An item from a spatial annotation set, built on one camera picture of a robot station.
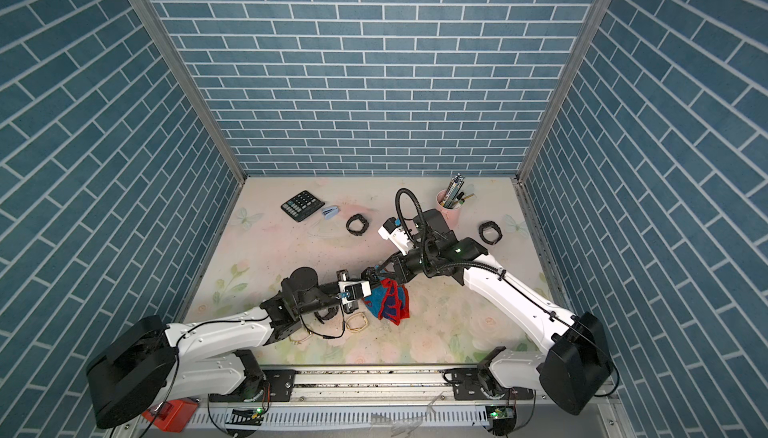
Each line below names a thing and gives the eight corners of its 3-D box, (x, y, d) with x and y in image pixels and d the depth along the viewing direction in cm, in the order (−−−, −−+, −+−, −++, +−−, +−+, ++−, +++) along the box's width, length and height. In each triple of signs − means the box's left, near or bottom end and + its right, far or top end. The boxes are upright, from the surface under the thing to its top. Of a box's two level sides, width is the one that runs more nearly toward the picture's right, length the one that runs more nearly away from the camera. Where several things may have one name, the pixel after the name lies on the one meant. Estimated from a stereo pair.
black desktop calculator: (283, 209, 112) (280, 205, 110) (308, 193, 118) (307, 188, 116) (298, 224, 108) (296, 219, 106) (324, 206, 113) (322, 201, 111)
